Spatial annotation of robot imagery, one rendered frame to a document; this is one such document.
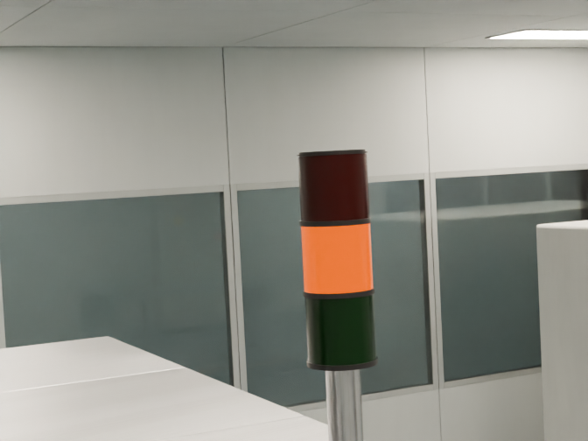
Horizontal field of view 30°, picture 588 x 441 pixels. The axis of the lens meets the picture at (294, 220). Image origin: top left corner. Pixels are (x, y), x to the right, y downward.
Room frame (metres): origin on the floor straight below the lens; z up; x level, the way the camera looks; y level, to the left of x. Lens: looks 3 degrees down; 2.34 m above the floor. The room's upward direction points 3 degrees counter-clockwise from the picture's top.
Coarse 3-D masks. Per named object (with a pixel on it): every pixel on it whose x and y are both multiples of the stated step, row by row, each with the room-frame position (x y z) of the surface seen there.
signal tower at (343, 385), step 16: (304, 224) 0.76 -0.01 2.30; (320, 224) 0.75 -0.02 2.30; (336, 224) 0.75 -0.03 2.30; (352, 224) 0.75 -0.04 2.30; (320, 368) 0.76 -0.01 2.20; (336, 368) 0.75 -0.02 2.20; (352, 368) 0.75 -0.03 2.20; (336, 384) 0.76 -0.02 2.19; (352, 384) 0.76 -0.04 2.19; (336, 400) 0.76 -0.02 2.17; (352, 400) 0.76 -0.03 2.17; (336, 416) 0.77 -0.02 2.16; (352, 416) 0.76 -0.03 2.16; (336, 432) 0.77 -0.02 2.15; (352, 432) 0.76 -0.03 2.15
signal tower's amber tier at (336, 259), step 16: (368, 224) 0.77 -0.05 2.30; (304, 240) 0.77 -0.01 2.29; (320, 240) 0.75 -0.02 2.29; (336, 240) 0.75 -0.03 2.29; (352, 240) 0.75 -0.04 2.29; (368, 240) 0.77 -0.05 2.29; (304, 256) 0.77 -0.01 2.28; (320, 256) 0.75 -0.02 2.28; (336, 256) 0.75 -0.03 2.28; (352, 256) 0.75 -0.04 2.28; (368, 256) 0.76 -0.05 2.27; (304, 272) 0.77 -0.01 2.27; (320, 272) 0.76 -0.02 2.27; (336, 272) 0.75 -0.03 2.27; (352, 272) 0.75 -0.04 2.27; (368, 272) 0.76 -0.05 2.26; (304, 288) 0.77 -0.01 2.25; (320, 288) 0.76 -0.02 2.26; (336, 288) 0.75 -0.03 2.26; (352, 288) 0.75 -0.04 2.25; (368, 288) 0.76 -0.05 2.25
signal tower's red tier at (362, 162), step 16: (304, 160) 0.76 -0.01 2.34; (320, 160) 0.75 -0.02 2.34; (336, 160) 0.75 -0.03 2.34; (352, 160) 0.76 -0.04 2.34; (304, 176) 0.76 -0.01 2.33; (320, 176) 0.75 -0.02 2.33; (336, 176) 0.75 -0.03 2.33; (352, 176) 0.75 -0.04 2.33; (304, 192) 0.76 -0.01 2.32; (320, 192) 0.75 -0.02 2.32; (336, 192) 0.75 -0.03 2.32; (352, 192) 0.75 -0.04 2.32; (304, 208) 0.76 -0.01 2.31; (320, 208) 0.75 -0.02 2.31; (336, 208) 0.75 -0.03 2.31; (352, 208) 0.75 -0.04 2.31; (368, 208) 0.77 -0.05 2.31
